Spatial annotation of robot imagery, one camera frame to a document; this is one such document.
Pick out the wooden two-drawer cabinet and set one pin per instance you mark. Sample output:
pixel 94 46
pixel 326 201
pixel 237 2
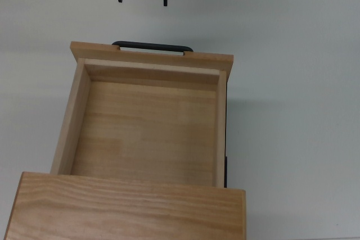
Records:
pixel 126 212

